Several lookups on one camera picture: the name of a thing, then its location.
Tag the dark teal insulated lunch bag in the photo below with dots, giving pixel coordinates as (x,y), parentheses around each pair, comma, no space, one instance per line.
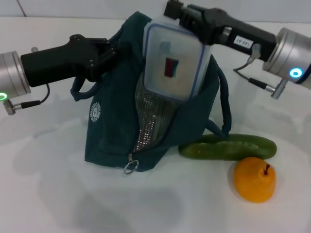
(114,126)

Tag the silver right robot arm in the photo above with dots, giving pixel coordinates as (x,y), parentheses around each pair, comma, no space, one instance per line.
(289,58)

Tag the clear blue-rimmed plastic food container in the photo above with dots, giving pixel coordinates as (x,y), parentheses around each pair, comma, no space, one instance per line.
(170,48)

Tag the orange-yellow pear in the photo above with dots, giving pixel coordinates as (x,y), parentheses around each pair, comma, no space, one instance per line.
(252,180)

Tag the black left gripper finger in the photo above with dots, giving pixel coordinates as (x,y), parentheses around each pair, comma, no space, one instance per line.
(107,60)
(102,43)

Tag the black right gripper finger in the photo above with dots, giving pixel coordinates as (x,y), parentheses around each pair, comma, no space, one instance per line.
(194,21)
(173,8)

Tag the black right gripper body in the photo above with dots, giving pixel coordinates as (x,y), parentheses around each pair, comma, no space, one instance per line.
(233,31)

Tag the green cucumber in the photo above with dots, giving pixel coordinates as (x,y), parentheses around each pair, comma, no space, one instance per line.
(226,148)

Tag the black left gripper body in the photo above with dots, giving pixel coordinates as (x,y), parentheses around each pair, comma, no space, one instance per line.
(58,63)

